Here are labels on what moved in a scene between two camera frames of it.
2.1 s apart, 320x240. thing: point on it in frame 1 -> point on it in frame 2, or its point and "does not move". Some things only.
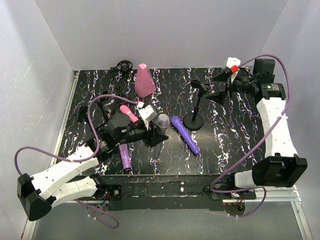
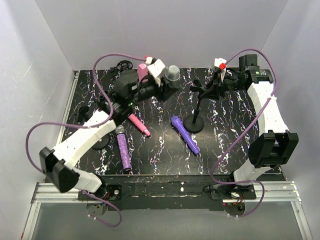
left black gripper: [150, 135] -> [163, 88]
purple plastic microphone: [175, 120] does not move
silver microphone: [162, 122] -> [172, 74]
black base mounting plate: [201, 192] does not move
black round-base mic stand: [194, 121] does not move
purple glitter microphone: [125, 154] does not move
